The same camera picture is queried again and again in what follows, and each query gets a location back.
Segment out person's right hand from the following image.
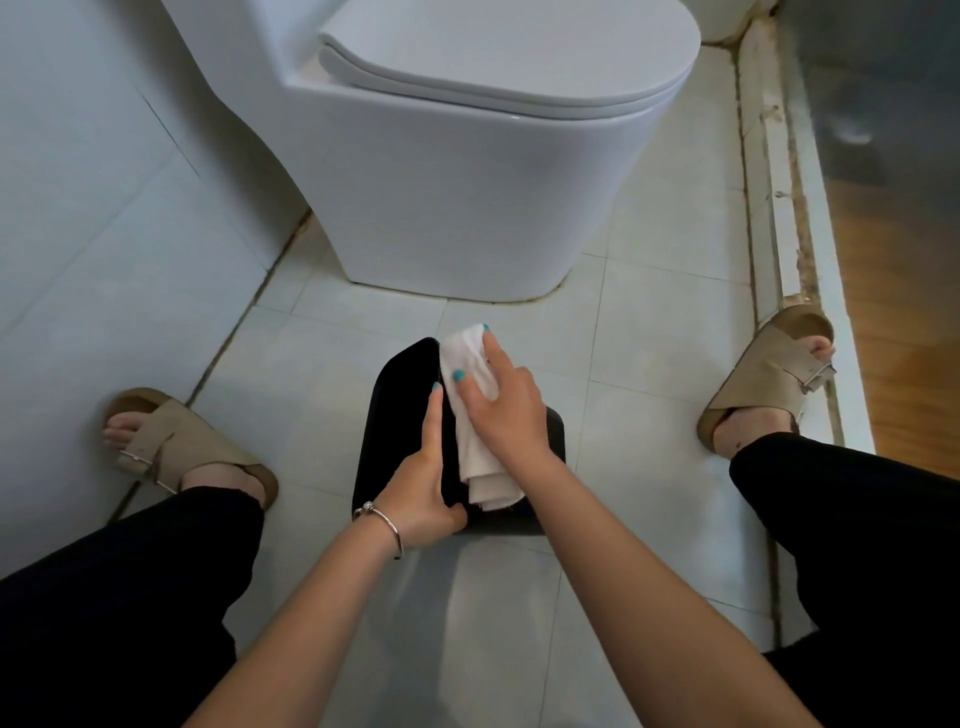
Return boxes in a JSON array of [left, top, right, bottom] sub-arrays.
[[452, 328, 555, 472]]

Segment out person's left hand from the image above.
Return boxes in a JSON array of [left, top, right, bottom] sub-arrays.
[[372, 382, 469, 551]]

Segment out white cleaning cloth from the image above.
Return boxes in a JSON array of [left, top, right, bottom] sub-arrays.
[[437, 323, 526, 513]]

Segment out black plastic waste bin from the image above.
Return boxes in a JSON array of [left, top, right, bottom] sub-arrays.
[[351, 336, 567, 538]]

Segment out person's right forearm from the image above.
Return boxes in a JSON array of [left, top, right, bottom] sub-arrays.
[[517, 449, 823, 728]]

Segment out person's left forearm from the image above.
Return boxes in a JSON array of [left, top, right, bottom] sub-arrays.
[[183, 513, 403, 728]]

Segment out person's left beige sandal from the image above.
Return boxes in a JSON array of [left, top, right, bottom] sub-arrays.
[[102, 387, 280, 511]]

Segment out person's beige sandal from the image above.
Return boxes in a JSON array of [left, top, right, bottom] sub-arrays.
[[695, 303, 838, 460], [102, 387, 280, 511]]

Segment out person's right beige sandal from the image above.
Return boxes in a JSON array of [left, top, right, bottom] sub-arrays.
[[695, 303, 838, 460]]

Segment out person's black trousers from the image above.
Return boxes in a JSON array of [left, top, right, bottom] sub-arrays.
[[0, 432, 960, 728]]

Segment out white toilet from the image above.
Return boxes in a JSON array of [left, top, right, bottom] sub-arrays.
[[161, 0, 703, 304]]

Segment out white door threshold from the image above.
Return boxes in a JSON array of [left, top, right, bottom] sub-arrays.
[[734, 18, 877, 650]]

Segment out white toilet seat lid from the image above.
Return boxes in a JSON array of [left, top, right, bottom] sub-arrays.
[[317, 0, 703, 121]]

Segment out silver bracelet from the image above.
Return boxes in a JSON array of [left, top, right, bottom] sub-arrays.
[[353, 501, 406, 562]]

